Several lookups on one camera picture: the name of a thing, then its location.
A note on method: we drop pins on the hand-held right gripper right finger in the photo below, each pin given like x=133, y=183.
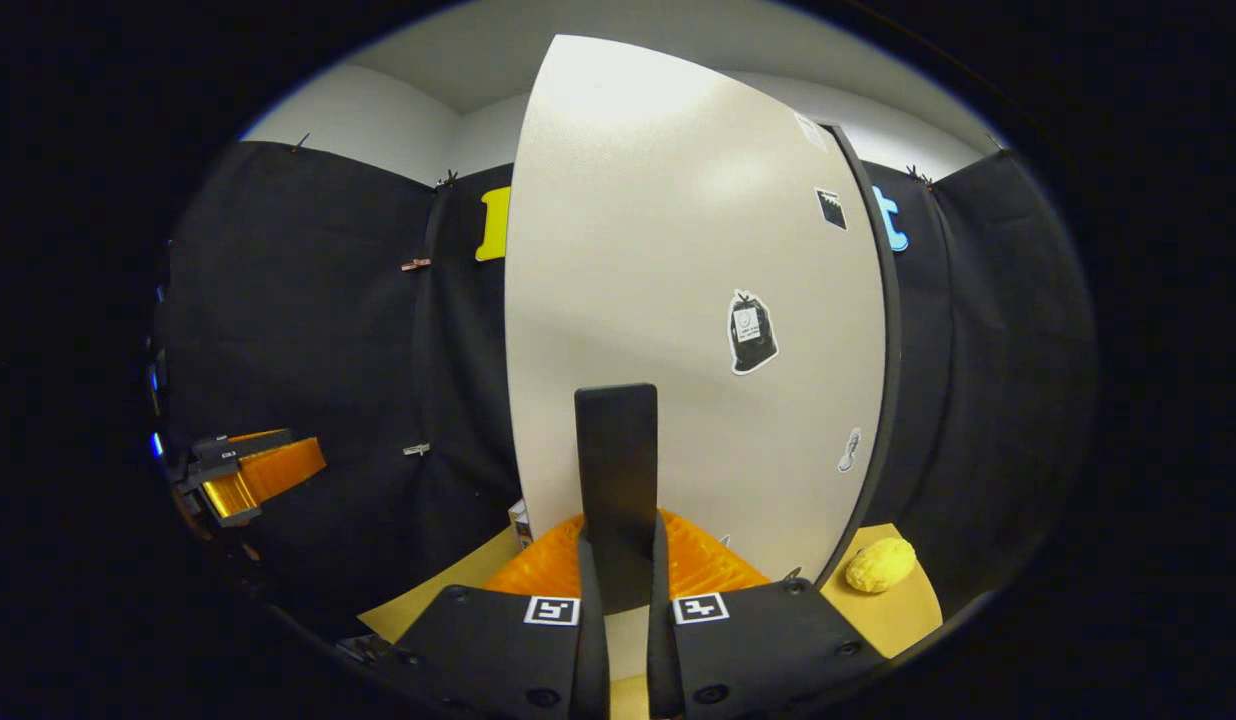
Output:
x=663, y=650

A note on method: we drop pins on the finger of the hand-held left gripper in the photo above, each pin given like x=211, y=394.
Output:
x=273, y=475
x=243, y=445

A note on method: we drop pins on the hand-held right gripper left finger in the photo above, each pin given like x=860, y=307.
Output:
x=593, y=650

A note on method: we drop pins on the black backdrop cloth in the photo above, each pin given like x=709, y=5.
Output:
x=308, y=330

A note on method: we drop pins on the white upright book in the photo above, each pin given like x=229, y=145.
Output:
x=521, y=522

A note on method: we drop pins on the yellow lumpy toy fruit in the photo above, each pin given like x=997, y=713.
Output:
x=881, y=565

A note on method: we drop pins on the black binder clip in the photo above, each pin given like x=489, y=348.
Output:
x=916, y=177
x=446, y=180
x=300, y=143

